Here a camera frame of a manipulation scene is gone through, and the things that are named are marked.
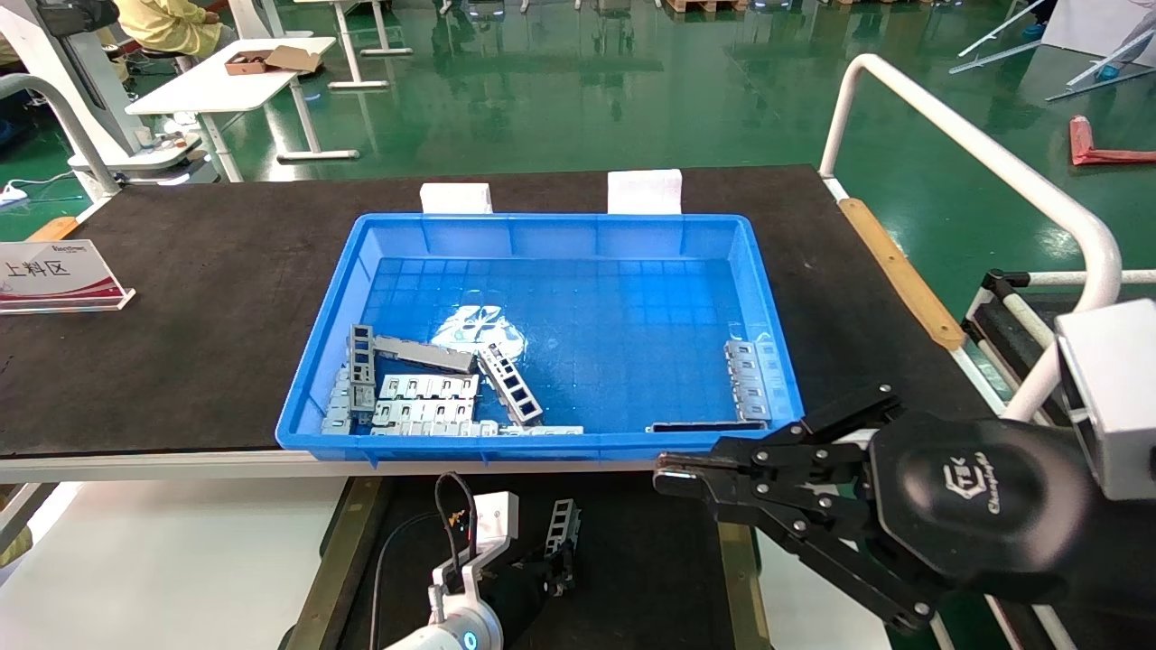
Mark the open cardboard box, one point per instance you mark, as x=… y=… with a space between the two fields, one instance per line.
x=271 y=61

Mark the short wooden edge strip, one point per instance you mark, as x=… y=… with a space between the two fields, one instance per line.
x=56 y=228

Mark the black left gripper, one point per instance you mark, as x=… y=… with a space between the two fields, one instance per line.
x=524 y=609

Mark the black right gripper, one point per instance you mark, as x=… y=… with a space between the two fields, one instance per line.
x=975 y=506

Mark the grey flat metal bar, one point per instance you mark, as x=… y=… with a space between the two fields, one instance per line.
x=424 y=354

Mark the red angle bar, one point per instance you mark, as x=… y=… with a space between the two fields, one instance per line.
x=1084 y=144

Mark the grey tube handrail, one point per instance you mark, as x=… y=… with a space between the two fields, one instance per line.
x=88 y=149

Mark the large blue plastic bin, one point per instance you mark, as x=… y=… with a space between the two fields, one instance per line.
x=587 y=298

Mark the white tube handrail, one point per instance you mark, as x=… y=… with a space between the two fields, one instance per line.
x=993 y=155

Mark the dark metal bar part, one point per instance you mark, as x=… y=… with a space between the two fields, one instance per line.
x=704 y=427

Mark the long wooden edge strip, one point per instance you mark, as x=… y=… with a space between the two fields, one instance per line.
x=903 y=275

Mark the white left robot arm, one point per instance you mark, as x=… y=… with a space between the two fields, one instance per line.
x=461 y=632

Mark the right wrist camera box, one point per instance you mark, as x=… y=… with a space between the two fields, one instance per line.
x=1115 y=397

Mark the acrylic sign with red card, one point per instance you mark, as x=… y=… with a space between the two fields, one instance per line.
x=54 y=271

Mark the person in yellow shirt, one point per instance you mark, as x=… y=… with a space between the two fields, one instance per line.
x=172 y=23

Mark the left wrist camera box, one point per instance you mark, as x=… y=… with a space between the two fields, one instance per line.
x=495 y=522

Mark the white metal tube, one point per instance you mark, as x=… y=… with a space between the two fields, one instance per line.
x=1102 y=83

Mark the white power strip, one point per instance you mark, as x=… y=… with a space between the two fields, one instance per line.
x=13 y=193

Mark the grey slotted metal part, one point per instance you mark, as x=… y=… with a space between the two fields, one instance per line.
x=510 y=386
x=542 y=431
x=362 y=361
x=433 y=430
x=424 y=413
x=339 y=406
x=562 y=524
x=429 y=388
x=745 y=379

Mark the white robot with tall column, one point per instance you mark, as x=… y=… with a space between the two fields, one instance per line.
x=81 y=81

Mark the white desk frame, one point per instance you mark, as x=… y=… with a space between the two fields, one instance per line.
x=357 y=54

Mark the white side table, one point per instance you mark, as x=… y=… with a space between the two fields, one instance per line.
x=163 y=569

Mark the white foam block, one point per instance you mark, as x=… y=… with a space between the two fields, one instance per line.
x=645 y=191
x=456 y=199

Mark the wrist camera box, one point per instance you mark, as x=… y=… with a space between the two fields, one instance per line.
x=495 y=522
x=1115 y=397

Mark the white work table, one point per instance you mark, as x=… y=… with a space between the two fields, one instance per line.
x=226 y=86

